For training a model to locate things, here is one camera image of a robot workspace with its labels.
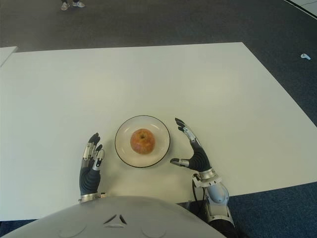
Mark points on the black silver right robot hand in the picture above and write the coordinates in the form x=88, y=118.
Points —
x=200, y=158

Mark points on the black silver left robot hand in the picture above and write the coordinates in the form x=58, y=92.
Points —
x=89, y=178

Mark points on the red yellow apple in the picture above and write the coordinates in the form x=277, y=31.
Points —
x=142, y=141

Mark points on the white plate with black rim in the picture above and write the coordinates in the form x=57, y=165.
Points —
x=123, y=153

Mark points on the grey white robot torso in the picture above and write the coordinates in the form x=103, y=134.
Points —
x=119, y=218

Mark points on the white handheld controller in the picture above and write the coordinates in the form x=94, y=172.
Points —
x=305, y=56

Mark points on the white side table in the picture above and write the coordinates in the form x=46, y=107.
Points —
x=6, y=54

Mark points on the person in grey shirt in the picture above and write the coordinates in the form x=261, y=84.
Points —
x=65, y=6

